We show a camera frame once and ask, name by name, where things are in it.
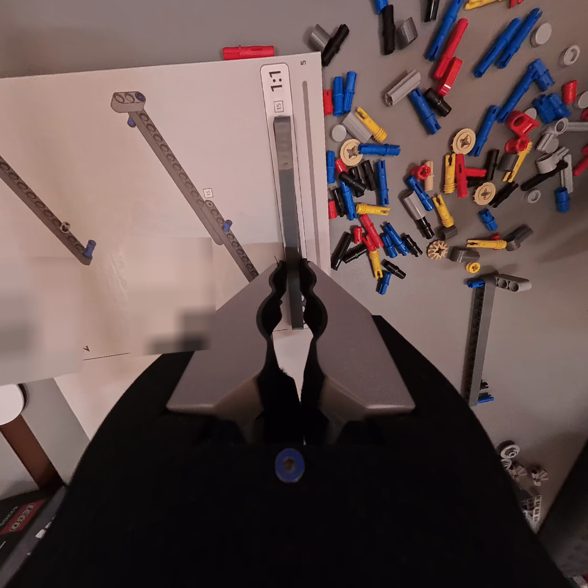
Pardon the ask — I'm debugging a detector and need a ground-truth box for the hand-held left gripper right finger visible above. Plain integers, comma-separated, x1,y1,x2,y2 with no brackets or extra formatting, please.
299,259,416,445

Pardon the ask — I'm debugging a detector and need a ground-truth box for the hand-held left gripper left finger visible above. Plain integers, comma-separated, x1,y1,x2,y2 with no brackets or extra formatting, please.
166,262,286,444

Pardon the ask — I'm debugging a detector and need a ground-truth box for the long grey lego beam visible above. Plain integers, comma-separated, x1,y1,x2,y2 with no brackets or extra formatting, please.
461,276,498,409
273,115,307,330

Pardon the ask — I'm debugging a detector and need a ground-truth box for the light grey lego connector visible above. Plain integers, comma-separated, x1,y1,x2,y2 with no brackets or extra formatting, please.
494,274,532,293

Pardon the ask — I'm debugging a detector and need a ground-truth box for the pile of small lego pieces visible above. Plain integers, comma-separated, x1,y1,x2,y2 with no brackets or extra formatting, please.
222,0,588,296

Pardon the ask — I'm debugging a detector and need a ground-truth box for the lego instruction booklet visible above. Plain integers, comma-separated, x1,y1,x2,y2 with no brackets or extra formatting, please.
0,51,332,387

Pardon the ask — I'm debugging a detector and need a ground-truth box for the lego set box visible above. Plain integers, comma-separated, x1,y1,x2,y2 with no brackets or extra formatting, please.
0,487,67,586

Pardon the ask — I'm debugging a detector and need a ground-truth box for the dark grey lego frame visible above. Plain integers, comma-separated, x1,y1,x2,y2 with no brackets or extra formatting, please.
521,494,544,533

